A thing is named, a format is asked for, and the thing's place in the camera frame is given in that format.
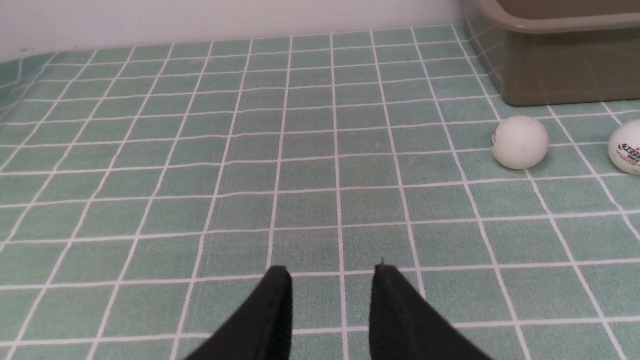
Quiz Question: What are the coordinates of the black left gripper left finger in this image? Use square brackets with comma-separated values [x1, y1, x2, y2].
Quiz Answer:
[187, 265, 293, 360]

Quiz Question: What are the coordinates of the green checkered tablecloth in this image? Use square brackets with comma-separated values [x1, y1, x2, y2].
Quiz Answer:
[0, 24, 640, 360]

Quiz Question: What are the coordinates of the olive plastic bin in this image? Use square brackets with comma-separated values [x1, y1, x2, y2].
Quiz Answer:
[459, 0, 640, 107]

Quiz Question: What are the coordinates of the white table-tennis ball with logo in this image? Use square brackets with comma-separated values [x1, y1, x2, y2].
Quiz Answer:
[607, 119, 640, 176]

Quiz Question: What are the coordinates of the white table-tennis ball plain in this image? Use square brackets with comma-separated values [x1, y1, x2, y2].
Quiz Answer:
[490, 115, 550, 170]

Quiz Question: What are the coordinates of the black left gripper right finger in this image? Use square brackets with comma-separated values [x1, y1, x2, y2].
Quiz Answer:
[369, 264, 491, 360]

